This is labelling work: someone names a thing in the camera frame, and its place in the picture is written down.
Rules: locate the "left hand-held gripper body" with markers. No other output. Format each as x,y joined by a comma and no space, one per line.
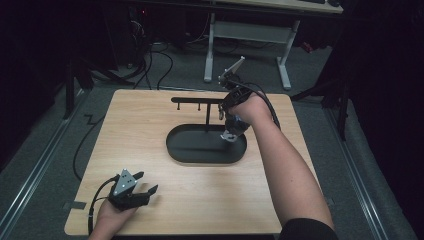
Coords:
125,196

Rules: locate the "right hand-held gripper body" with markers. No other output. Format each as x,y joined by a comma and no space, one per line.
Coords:
236,95

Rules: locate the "black hook stand with tray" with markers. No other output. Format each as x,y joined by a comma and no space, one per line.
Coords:
200,146

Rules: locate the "person's right hand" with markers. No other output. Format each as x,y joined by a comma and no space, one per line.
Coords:
253,110

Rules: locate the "person's left hand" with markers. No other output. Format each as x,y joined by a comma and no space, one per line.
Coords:
110,220

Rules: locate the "grey tape strip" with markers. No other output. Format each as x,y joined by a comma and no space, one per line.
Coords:
76,205

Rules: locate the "desk with white legs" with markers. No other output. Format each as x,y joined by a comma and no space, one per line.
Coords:
250,31

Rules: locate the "black metal stand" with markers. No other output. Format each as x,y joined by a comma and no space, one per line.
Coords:
341,110
70,90

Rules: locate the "black sleeve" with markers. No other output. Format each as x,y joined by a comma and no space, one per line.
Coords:
308,230

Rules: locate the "metal floor rail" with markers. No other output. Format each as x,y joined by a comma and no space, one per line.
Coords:
360,186
36,166

